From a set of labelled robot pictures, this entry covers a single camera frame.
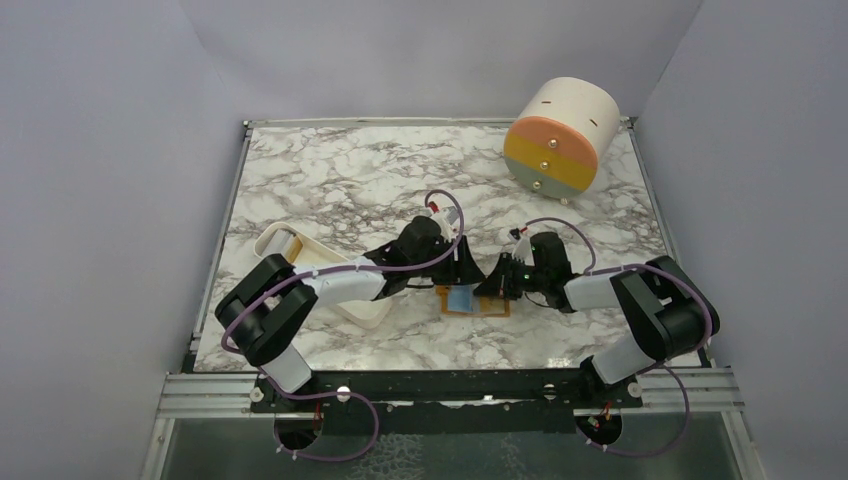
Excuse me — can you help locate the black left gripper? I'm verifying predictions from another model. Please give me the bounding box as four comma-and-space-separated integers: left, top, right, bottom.
408, 235, 485, 286

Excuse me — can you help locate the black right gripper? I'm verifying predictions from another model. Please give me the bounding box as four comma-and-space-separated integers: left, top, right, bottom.
474, 252, 548, 300

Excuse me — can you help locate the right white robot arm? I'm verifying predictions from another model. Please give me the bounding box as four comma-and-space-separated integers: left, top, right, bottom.
473, 232, 720, 407

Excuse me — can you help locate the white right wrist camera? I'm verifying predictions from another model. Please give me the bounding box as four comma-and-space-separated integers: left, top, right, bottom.
511, 235, 532, 264

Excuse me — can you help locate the yellow leather card holder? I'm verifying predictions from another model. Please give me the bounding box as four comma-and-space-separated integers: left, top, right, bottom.
436, 285, 511, 318

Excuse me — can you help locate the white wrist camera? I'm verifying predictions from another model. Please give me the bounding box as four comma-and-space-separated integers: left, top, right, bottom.
511, 235, 532, 264
433, 207, 459, 234

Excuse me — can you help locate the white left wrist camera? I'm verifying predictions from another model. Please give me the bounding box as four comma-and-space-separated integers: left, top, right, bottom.
433, 207, 459, 234

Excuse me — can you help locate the white oval plastic tray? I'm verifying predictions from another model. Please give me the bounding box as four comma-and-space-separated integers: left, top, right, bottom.
254, 221, 393, 331

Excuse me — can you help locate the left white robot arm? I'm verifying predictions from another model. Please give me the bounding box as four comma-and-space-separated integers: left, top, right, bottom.
214, 216, 484, 411

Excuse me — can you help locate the black metal base rail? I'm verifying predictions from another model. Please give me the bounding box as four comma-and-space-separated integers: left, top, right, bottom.
182, 354, 644, 439

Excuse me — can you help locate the cylindrical pastel drawer box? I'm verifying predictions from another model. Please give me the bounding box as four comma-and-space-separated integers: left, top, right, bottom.
503, 77, 620, 200

